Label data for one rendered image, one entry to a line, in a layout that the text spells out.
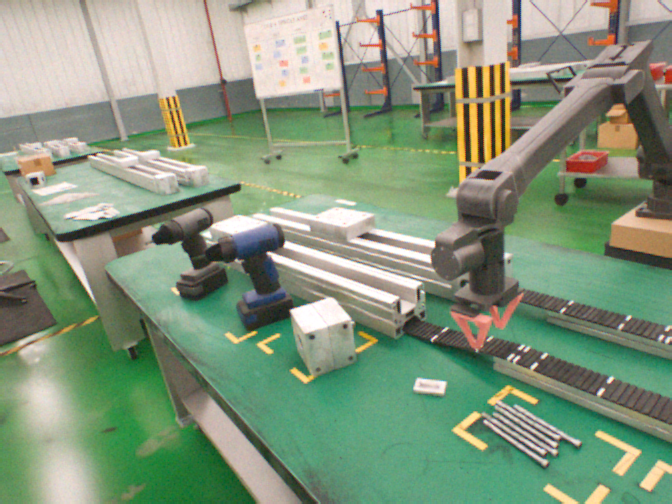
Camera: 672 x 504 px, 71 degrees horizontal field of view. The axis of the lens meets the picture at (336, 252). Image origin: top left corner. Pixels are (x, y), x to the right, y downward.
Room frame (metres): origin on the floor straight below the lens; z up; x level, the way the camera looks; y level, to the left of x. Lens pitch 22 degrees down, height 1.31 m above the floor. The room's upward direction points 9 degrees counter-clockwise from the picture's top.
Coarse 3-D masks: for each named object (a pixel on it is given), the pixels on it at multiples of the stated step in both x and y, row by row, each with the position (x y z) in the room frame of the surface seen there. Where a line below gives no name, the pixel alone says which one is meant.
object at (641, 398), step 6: (642, 390) 0.53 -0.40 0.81; (648, 390) 0.53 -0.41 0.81; (636, 396) 0.52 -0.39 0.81; (642, 396) 0.52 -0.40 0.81; (648, 396) 0.51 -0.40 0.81; (630, 402) 0.51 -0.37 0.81; (636, 402) 0.51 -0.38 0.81; (642, 402) 0.51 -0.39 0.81; (648, 402) 0.51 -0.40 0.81; (630, 408) 0.50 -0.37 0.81; (636, 408) 0.50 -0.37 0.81; (642, 408) 0.50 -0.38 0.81
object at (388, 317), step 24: (216, 240) 1.36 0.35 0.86; (240, 264) 1.26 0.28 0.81; (288, 264) 1.07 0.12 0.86; (312, 264) 1.11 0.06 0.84; (336, 264) 1.04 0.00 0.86; (360, 264) 1.00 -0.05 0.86; (288, 288) 1.08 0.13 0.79; (312, 288) 1.00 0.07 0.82; (336, 288) 0.95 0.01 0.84; (360, 288) 0.88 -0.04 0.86; (384, 288) 0.92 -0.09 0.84; (408, 288) 0.86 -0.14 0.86; (360, 312) 0.88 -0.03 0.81; (384, 312) 0.82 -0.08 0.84; (408, 312) 0.85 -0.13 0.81
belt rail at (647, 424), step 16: (496, 368) 0.66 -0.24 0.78; (512, 368) 0.64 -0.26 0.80; (544, 384) 0.60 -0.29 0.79; (560, 384) 0.58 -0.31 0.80; (576, 400) 0.56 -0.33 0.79; (592, 400) 0.55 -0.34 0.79; (608, 416) 0.52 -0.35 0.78; (624, 416) 0.51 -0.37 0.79; (640, 416) 0.49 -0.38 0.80; (656, 432) 0.48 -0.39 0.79
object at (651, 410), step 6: (654, 396) 0.51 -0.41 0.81; (660, 396) 0.51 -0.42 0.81; (666, 396) 0.51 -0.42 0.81; (654, 402) 0.50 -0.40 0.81; (660, 402) 0.50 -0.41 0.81; (666, 402) 0.50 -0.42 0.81; (648, 408) 0.49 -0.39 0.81; (654, 408) 0.49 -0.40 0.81; (660, 408) 0.49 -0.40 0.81; (648, 414) 0.48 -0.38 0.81; (654, 414) 0.48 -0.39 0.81; (660, 414) 0.48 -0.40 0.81
